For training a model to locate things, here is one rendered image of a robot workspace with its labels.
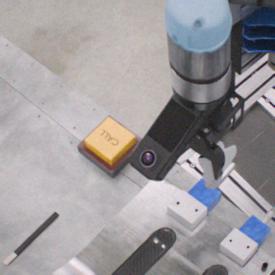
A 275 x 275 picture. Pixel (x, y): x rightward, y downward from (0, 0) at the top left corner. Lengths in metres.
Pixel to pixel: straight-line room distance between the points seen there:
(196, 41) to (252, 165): 1.23
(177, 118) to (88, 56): 1.56
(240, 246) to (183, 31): 0.44
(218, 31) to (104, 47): 1.71
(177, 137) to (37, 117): 0.52
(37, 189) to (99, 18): 1.31
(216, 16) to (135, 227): 0.49
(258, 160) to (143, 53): 0.62
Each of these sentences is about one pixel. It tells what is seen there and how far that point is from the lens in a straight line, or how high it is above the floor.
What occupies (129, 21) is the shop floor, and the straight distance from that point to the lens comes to 2.68.
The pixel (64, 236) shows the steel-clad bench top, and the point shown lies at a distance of 1.41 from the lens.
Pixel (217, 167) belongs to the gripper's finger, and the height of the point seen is 1.09.
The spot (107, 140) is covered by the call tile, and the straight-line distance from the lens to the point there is 1.45.
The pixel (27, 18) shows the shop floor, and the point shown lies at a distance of 2.75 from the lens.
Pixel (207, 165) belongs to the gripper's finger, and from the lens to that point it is 1.14.
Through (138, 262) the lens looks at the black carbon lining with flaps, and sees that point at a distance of 1.29.
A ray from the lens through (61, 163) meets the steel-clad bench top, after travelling 1.48.
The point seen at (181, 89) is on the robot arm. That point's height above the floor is 1.23.
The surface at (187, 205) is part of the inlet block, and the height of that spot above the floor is 0.92.
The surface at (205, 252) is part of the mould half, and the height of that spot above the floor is 0.89.
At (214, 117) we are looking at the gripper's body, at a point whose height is 1.15.
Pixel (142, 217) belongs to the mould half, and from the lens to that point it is 1.31.
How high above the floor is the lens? 2.06
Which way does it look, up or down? 58 degrees down
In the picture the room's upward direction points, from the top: 7 degrees counter-clockwise
